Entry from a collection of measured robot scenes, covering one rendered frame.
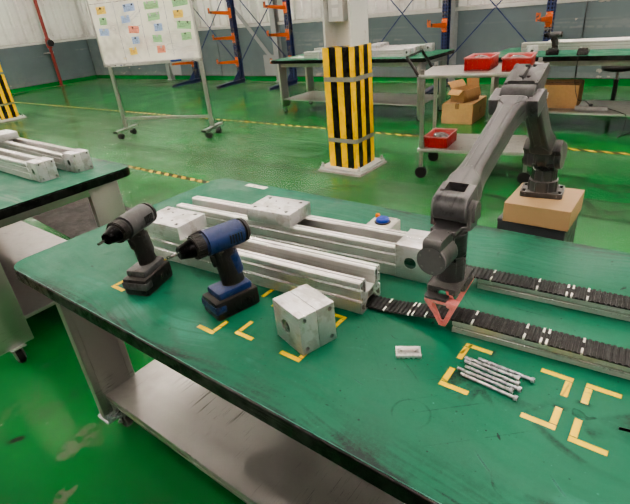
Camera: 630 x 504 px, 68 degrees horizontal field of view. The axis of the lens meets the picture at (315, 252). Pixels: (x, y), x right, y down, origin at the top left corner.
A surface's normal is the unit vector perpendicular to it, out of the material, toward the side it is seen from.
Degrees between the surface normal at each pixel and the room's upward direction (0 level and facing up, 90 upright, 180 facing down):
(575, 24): 90
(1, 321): 90
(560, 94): 90
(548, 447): 0
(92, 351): 90
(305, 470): 0
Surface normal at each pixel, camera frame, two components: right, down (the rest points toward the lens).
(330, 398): -0.08, -0.88
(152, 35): -0.25, 0.50
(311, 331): 0.59, 0.32
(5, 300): 0.79, 0.22
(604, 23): -0.60, 0.41
